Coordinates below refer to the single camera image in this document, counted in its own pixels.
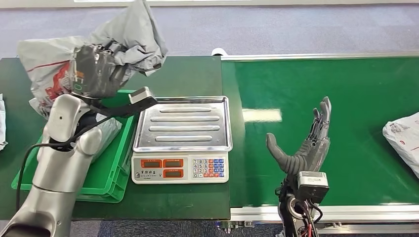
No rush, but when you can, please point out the aluminium conveyor side rail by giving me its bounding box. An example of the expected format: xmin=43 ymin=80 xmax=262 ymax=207
xmin=230 ymin=204 xmax=419 ymax=224
xmin=222 ymin=50 xmax=419 ymax=62

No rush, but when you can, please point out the green plastic bin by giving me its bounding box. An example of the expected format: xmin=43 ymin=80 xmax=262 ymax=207
xmin=11 ymin=89 xmax=141 ymax=203

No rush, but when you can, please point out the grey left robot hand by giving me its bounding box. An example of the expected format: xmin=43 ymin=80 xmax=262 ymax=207
xmin=70 ymin=44 xmax=131 ymax=99

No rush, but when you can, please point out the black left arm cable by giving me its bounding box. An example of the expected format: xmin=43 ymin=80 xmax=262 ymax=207
xmin=15 ymin=114 xmax=112 ymax=212

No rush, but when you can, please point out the white package at table edge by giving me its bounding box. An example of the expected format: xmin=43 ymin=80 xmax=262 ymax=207
xmin=0 ymin=94 xmax=8 ymax=152

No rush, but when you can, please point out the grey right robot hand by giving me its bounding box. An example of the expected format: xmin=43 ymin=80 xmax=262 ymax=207
xmin=265 ymin=96 xmax=332 ymax=176

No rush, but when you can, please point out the metal conveyor bracket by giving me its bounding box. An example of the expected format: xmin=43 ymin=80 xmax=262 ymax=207
xmin=216 ymin=221 xmax=255 ymax=234

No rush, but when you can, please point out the white grey-print mailer package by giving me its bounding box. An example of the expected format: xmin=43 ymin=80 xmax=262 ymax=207
xmin=382 ymin=112 xmax=419 ymax=179

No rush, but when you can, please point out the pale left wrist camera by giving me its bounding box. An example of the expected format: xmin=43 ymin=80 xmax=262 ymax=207
xmin=128 ymin=86 xmax=159 ymax=106

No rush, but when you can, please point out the grey red-print mailer package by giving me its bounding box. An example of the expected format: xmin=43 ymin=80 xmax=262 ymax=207
xmin=17 ymin=0 xmax=168 ymax=119

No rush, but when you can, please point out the green conveyor belt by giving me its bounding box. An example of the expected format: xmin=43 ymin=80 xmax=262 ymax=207
xmin=222 ymin=57 xmax=419 ymax=208

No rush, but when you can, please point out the white scale with steel tray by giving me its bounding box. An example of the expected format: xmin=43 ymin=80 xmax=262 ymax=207
xmin=131 ymin=95 xmax=233 ymax=185

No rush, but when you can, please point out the crumpled grey mailer package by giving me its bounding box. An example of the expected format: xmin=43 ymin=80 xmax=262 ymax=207
xmin=93 ymin=117 xmax=123 ymax=161

